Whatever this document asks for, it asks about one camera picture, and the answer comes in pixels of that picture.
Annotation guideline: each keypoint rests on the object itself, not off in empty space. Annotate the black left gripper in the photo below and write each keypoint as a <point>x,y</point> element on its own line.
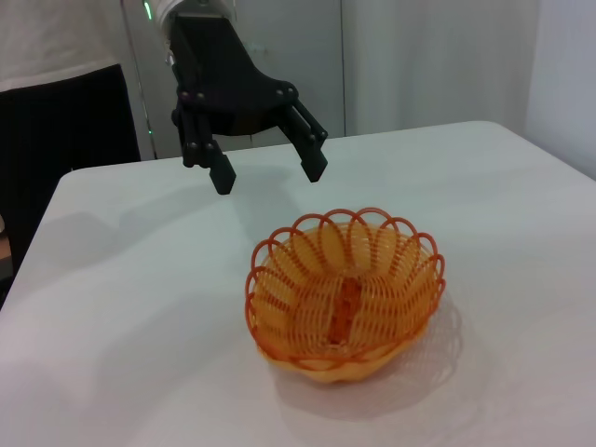
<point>214,70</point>

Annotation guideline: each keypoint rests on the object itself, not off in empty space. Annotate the orange woven plastic basket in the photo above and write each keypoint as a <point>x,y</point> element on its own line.
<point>344,298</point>

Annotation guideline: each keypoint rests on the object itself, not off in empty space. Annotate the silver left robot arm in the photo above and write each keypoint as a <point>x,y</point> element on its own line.
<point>160,11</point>

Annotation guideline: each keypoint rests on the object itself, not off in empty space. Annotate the white cloth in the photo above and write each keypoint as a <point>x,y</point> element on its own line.
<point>56,37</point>

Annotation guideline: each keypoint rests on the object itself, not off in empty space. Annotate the silver vertical post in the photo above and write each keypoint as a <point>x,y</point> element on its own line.
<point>139,70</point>

